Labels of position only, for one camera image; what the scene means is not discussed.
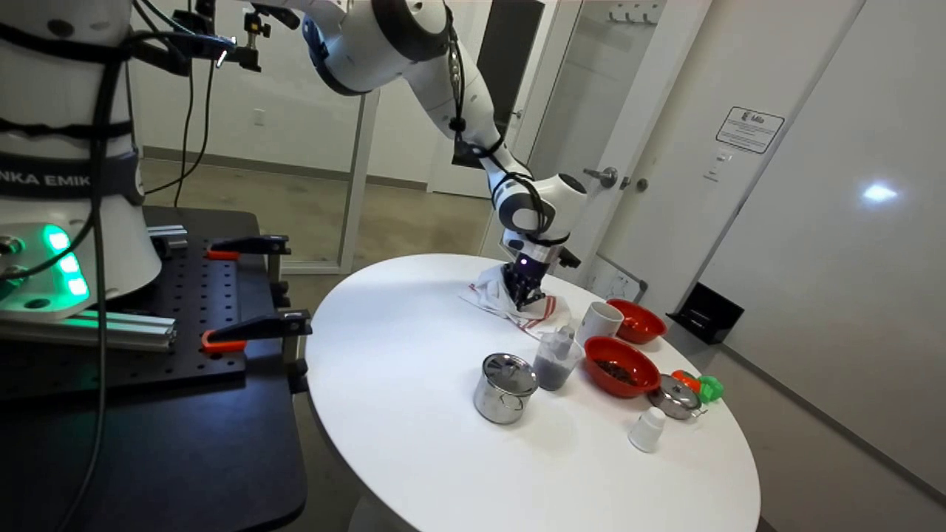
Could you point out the white wall sign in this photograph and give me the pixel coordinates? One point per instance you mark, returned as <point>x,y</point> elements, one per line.
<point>750,129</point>

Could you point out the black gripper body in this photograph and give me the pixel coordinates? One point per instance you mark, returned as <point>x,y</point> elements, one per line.
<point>524,266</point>

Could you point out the white towel with red stripes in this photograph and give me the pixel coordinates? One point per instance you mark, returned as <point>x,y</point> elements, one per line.
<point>503,297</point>

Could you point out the black floor box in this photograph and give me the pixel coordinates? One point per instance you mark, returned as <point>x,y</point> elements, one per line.
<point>704,314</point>

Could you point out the empty red bowl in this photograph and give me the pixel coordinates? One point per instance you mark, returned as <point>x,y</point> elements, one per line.
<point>636,321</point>

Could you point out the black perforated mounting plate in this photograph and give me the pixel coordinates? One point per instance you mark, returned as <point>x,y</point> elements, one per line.
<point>148,395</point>

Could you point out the small metal cup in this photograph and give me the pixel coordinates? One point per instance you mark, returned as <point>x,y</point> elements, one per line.
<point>674,398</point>

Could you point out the small clear cup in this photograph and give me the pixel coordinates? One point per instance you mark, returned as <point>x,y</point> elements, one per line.
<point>646,430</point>

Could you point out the aluminium rail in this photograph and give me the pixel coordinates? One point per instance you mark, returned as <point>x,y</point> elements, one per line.
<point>92,328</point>

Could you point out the black orange clamp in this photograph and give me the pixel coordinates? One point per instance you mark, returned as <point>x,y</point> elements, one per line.
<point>255,331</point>
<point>250,247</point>

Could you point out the orange and green toy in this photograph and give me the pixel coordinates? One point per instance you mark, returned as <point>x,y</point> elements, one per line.
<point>698,386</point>

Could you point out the clear cup with coffee beans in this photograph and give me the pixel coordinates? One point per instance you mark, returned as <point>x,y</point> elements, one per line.
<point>555,367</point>

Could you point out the stainless steel pot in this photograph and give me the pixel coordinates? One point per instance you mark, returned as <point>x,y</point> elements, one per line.
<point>503,389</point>

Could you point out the white robot base with green light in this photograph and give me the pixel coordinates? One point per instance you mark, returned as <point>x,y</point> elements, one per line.
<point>61,158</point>

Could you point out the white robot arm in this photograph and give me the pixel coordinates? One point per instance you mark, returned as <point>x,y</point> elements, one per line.
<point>433,61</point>

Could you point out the red bowl with coffee beans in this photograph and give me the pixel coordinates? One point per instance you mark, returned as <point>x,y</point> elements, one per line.
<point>623,367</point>

